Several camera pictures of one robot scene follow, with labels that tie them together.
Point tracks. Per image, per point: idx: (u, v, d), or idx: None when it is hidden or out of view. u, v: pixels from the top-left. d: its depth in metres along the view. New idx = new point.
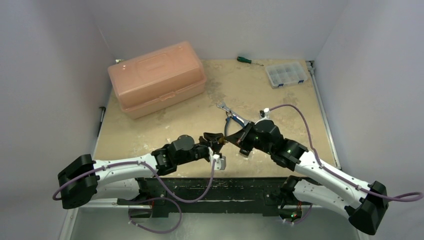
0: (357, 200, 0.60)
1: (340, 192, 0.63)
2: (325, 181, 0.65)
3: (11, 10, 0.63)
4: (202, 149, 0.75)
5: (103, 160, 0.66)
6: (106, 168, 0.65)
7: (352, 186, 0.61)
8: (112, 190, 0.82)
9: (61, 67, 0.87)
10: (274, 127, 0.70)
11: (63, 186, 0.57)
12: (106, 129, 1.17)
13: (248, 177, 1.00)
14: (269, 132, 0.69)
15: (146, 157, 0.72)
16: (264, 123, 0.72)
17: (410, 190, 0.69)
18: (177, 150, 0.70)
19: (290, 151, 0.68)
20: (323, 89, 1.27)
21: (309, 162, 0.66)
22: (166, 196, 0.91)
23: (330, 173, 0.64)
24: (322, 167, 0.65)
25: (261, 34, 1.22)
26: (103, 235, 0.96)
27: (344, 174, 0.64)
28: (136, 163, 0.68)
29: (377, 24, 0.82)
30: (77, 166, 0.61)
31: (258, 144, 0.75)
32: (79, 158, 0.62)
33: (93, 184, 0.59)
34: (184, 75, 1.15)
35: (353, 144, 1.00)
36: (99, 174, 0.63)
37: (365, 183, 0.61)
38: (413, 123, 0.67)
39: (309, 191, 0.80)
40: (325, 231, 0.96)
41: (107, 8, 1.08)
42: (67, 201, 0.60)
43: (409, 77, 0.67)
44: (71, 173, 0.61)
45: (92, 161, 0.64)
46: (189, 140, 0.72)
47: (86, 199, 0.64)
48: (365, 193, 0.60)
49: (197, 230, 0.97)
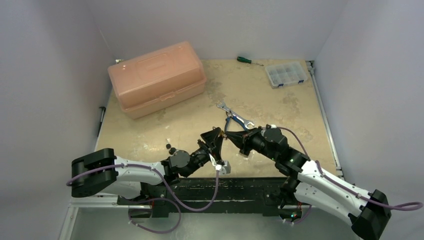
0: (358, 208, 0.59)
1: (341, 200, 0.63)
2: (326, 189, 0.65)
3: (11, 10, 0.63)
4: (202, 157, 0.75)
5: (123, 158, 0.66)
6: (125, 166, 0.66)
7: (352, 194, 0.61)
8: (120, 187, 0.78)
9: (61, 68, 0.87)
10: (283, 137, 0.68)
11: (77, 176, 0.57)
12: (106, 128, 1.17)
13: (248, 178, 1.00)
14: (278, 143, 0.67)
15: (157, 164, 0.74)
16: (273, 132, 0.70)
17: (409, 190, 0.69)
18: (173, 167, 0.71)
19: (293, 161, 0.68)
20: (323, 89, 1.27)
21: (311, 170, 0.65)
22: (166, 197, 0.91)
23: (332, 181, 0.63)
24: (323, 175, 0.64)
25: (261, 34, 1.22)
26: (102, 235, 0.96)
27: (344, 182, 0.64)
28: (149, 169, 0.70)
29: (377, 24, 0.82)
30: (97, 158, 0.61)
31: (262, 149, 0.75)
32: (101, 151, 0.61)
33: (111, 180, 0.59)
34: (184, 75, 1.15)
35: (353, 144, 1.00)
36: (118, 171, 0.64)
37: (365, 192, 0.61)
38: (412, 123, 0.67)
39: (310, 194, 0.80)
40: (325, 231, 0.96)
41: (106, 8, 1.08)
42: (76, 190, 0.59)
43: (409, 77, 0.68)
44: (89, 163, 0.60)
45: (113, 156, 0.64)
46: (185, 157, 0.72)
47: (95, 192, 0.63)
48: (365, 201, 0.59)
49: (197, 230, 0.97)
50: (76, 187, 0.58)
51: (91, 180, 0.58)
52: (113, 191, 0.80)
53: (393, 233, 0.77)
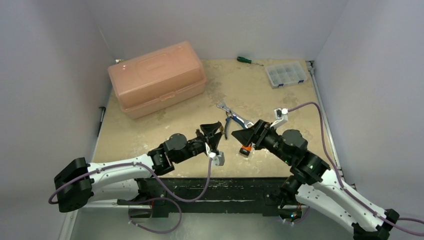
0: (373, 226, 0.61)
1: (355, 214, 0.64)
2: (343, 201, 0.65)
3: (11, 11, 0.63)
4: (199, 145, 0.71)
5: (98, 163, 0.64)
6: (100, 171, 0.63)
7: (370, 212, 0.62)
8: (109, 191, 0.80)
9: (61, 68, 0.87)
10: (304, 140, 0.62)
11: (58, 190, 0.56)
12: (106, 128, 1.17)
13: (248, 178, 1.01)
14: (298, 146, 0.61)
15: (141, 157, 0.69)
16: (293, 134, 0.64)
17: (409, 191, 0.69)
18: (170, 151, 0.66)
19: (312, 167, 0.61)
20: (323, 89, 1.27)
21: (331, 182, 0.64)
22: (166, 196, 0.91)
23: (351, 196, 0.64)
24: (344, 189, 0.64)
25: (261, 34, 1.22)
26: (103, 235, 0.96)
27: (363, 198, 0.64)
28: (131, 164, 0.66)
29: (377, 24, 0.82)
30: (71, 169, 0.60)
31: (276, 150, 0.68)
32: (74, 162, 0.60)
33: (88, 188, 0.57)
34: (184, 75, 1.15)
35: (353, 144, 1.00)
36: (94, 178, 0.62)
37: (382, 210, 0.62)
38: (413, 124, 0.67)
39: (313, 198, 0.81)
40: (325, 231, 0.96)
41: (106, 8, 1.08)
42: (63, 205, 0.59)
43: (409, 77, 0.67)
44: (66, 177, 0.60)
45: (86, 164, 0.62)
46: (181, 139, 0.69)
47: (83, 202, 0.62)
48: (381, 221, 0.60)
49: (197, 230, 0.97)
50: (62, 202, 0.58)
51: (72, 192, 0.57)
52: (107, 197, 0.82)
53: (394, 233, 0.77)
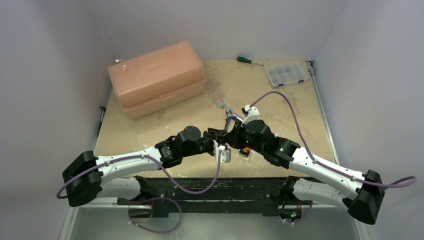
0: (354, 191, 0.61)
1: (336, 185, 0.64)
2: (320, 175, 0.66)
3: (11, 11, 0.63)
4: (207, 142, 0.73)
5: (106, 156, 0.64)
6: (109, 164, 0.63)
7: (347, 177, 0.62)
8: (115, 190, 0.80)
9: (61, 68, 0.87)
10: (265, 126, 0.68)
11: (67, 183, 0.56)
12: (106, 128, 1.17)
13: (248, 178, 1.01)
14: (261, 133, 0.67)
15: (149, 150, 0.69)
16: (255, 123, 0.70)
17: (411, 192, 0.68)
18: (184, 142, 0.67)
19: (283, 150, 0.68)
20: (323, 89, 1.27)
21: (302, 158, 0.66)
22: (166, 196, 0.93)
23: (324, 167, 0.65)
24: (315, 161, 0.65)
25: (261, 34, 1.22)
26: (102, 235, 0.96)
27: (337, 166, 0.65)
28: (140, 157, 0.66)
29: (376, 25, 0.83)
30: (80, 163, 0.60)
31: (249, 142, 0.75)
32: (81, 155, 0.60)
33: (97, 181, 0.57)
34: (184, 75, 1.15)
35: (352, 144, 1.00)
36: (102, 171, 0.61)
37: (359, 173, 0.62)
38: (413, 125, 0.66)
39: (308, 189, 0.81)
40: (325, 231, 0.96)
41: (106, 8, 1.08)
42: (73, 199, 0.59)
43: (409, 77, 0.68)
44: (75, 170, 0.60)
45: (94, 157, 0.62)
46: (196, 132, 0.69)
47: (93, 196, 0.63)
48: (360, 184, 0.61)
49: (197, 230, 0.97)
50: (72, 197, 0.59)
51: (81, 186, 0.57)
52: (108, 195, 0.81)
53: (394, 233, 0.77)
